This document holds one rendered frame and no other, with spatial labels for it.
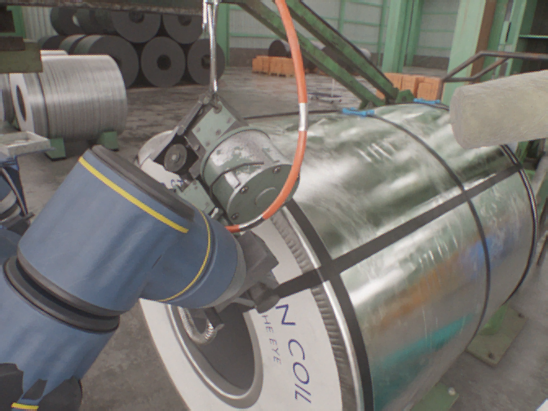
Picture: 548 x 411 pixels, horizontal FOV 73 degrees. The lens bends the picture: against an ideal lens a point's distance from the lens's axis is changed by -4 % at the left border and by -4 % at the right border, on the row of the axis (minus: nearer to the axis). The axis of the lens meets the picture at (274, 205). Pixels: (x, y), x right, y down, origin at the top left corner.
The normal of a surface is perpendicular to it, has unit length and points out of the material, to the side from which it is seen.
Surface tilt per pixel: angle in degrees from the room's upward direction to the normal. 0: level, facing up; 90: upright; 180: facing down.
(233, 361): 1
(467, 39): 90
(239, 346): 11
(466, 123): 102
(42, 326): 74
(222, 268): 88
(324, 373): 90
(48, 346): 81
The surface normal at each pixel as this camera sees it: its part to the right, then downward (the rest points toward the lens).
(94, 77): 0.58, -0.25
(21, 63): 0.67, 0.36
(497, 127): -0.09, 0.51
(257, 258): -0.33, -0.35
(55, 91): 0.65, 0.00
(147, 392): 0.04, -0.92
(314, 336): -0.74, 0.24
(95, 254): 0.32, 0.11
